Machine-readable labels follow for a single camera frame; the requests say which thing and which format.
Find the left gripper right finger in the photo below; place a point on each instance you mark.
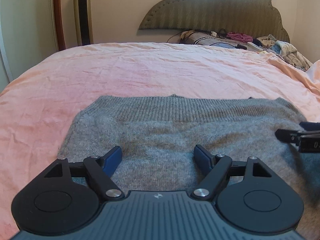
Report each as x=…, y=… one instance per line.
x=215, y=169

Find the brown wooden door frame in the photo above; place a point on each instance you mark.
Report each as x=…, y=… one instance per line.
x=58, y=25

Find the pink bed sheet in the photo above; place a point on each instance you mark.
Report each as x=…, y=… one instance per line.
x=38, y=107

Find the gold tower fan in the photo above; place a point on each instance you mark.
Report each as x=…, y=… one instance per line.
x=83, y=23

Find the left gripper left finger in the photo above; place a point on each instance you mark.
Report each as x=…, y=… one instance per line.
x=99, y=172

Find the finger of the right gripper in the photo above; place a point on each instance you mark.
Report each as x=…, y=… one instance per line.
x=306, y=140

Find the pile of light clothes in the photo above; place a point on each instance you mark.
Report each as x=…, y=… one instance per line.
x=285, y=50

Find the magenta garment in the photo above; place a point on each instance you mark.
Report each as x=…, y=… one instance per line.
x=240, y=37

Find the white glass wardrobe door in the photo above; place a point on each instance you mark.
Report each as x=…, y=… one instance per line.
x=27, y=36

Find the olive upholstered headboard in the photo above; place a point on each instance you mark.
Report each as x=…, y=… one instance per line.
x=255, y=18

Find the peach blanket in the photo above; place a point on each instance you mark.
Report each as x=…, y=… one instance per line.
x=310, y=78

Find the grey knitted sweater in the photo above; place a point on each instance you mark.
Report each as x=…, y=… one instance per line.
x=158, y=134

